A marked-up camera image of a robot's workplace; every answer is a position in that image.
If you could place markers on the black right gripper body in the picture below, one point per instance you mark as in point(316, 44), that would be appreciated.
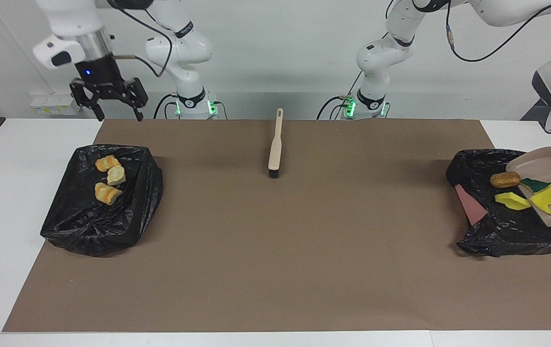
point(101, 77)

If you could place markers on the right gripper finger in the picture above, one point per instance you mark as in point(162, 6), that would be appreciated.
point(78, 94)
point(140, 94)

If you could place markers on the striped croissant piece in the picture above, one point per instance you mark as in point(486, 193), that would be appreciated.
point(107, 163)
point(107, 193)

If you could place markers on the pale bread piece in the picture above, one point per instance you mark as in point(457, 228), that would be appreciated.
point(116, 175)

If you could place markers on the beige hand brush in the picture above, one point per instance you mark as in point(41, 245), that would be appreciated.
point(275, 149)

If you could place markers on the brown bread roll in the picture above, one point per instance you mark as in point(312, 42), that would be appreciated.
point(505, 180)

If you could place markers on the large yellow sponge piece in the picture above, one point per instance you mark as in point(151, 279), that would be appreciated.
point(512, 200)

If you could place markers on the yellow green sponge piece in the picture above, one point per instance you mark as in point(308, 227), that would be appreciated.
point(535, 184)

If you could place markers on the notched yellow sponge piece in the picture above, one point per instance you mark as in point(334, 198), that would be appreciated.
point(547, 197)

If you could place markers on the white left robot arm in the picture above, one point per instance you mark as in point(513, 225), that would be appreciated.
point(381, 58)

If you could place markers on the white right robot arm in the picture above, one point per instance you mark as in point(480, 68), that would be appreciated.
point(179, 48)

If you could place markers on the black trash bag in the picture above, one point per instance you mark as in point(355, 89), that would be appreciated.
point(497, 231)
point(87, 226)

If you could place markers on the brown table mat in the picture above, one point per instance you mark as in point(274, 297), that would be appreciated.
point(275, 289)

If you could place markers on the pink box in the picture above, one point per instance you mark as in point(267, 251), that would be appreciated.
point(470, 205)

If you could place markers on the white wall socket box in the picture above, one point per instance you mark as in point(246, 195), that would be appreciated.
point(48, 106)

